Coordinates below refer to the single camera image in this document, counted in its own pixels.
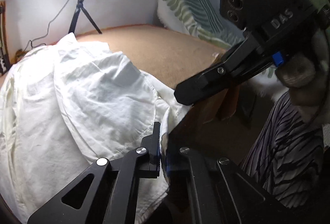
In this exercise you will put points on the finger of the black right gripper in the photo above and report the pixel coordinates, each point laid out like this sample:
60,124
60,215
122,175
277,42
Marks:
242,62

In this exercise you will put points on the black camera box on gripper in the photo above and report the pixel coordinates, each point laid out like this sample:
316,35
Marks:
251,14

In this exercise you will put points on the green striped pillow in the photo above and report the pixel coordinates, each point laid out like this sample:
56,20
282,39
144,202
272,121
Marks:
199,19

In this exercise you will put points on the beige bed blanket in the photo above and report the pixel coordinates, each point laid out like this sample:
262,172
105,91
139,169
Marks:
170,56

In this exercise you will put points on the grey gloved right hand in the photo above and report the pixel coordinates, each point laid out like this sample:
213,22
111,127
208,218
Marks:
308,81

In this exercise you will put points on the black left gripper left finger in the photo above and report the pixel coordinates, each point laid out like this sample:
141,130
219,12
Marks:
151,168

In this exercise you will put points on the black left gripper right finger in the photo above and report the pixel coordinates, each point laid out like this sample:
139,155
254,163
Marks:
177,163

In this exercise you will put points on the zebra striped clothing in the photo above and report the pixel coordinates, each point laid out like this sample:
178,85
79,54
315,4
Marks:
285,159

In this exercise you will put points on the white shirt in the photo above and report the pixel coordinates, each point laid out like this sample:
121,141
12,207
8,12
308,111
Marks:
67,105

